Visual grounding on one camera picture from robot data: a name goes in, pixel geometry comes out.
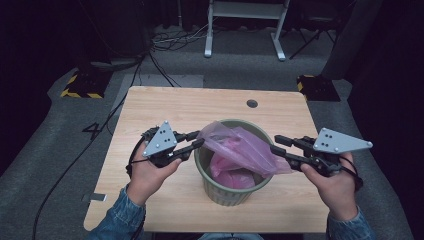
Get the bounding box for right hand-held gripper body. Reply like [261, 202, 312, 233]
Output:
[301, 127, 374, 178]

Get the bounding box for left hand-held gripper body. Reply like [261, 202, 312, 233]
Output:
[142, 120, 188, 169]

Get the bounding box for pink plastic trash bag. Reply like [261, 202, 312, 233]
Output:
[196, 120, 294, 190]

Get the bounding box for green plastic trash bin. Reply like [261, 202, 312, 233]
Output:
[194, 118, 275, 207]

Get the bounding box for person's left hand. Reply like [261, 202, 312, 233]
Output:
[126, 141, 183, 206]

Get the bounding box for person's right hand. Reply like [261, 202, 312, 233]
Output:
[300, 152, 358, 222]

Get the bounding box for black yellow striped base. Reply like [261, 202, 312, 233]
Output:
[60, 68, 113, 99]
[296, 74, 342, 102]

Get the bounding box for grey tape strip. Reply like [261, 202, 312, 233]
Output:
[81, 192, 108, 203]

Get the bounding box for dark equipment stand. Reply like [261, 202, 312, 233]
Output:
[78, 0, 151, 73]

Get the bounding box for person's legs in jeans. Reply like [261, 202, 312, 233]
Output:
[198, 232, 264, 240]

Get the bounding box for black tripod stand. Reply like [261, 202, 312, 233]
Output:
[288, 19, 338, 61]

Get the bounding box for grey slanted column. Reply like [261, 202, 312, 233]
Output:
[320, 0, 384, 81]

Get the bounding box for left hand-held gripper black cable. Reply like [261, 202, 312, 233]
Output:
[125, 126, 158, 178]

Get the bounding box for hand-held gripper black cable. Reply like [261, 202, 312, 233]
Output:
[125, 126, 158, 178]
[339, 154, 364, 193]

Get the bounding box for right hand-held gripper black cable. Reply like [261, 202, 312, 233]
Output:
[339, 154, 364, 193]

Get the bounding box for short black floor cable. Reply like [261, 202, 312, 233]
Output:
[148, 51, 181, 88]

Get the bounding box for tangle of floor cables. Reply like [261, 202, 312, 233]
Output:
[151, 23, 214, 53]

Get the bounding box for long black floor cable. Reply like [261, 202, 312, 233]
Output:
[30, 54, 148, 240]

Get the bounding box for white metal stand frame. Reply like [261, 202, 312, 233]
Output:
[203, 0, 291, 62]

